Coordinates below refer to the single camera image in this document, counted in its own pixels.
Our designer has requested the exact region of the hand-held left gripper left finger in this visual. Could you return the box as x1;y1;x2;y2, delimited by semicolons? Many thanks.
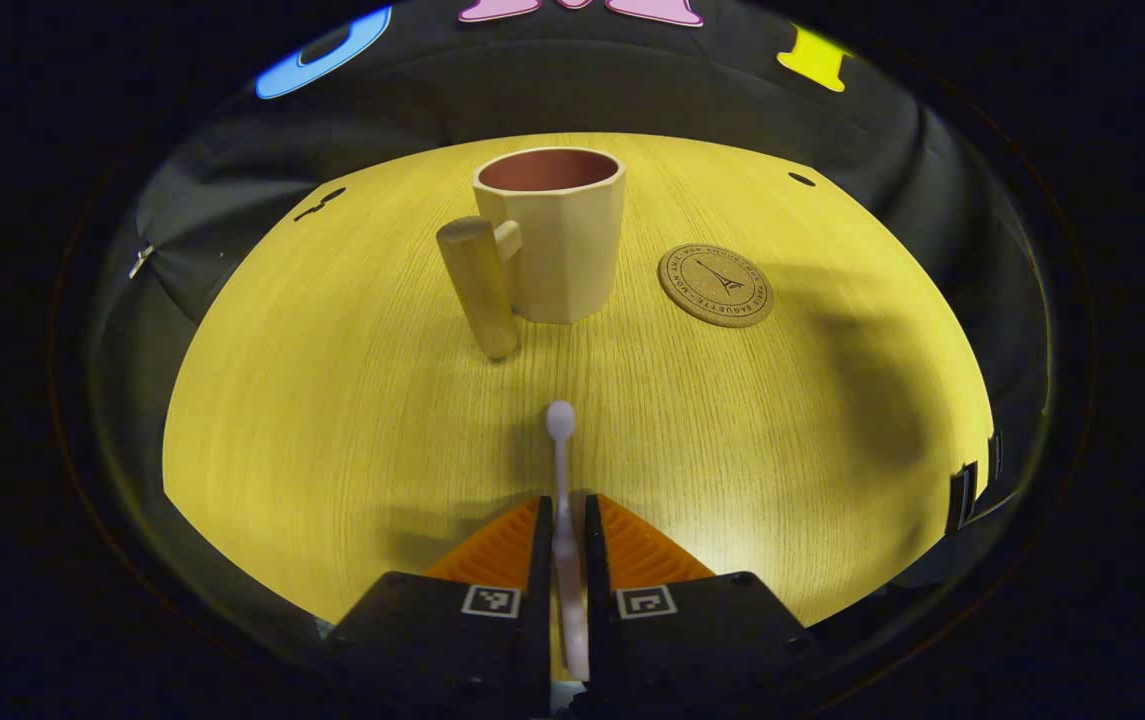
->
325;495;555;719

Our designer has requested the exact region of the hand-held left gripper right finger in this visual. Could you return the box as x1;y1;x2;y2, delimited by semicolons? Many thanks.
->
584;492;821;719

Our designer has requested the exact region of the white toothbrush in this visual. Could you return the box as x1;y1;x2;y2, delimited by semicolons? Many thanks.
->
545;400;593;683

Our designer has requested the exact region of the cream cup with wooden handle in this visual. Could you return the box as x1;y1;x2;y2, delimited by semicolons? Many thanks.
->
435;147;628;361

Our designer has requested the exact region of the round cork coaster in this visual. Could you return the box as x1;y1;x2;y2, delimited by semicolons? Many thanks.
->
658;243;775;329

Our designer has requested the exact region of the wooden desktop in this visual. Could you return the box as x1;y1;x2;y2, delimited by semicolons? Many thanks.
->
162;132;995;626

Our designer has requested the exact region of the black desk edge bracket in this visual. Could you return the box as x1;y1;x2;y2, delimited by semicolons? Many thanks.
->
947;430;1003;536

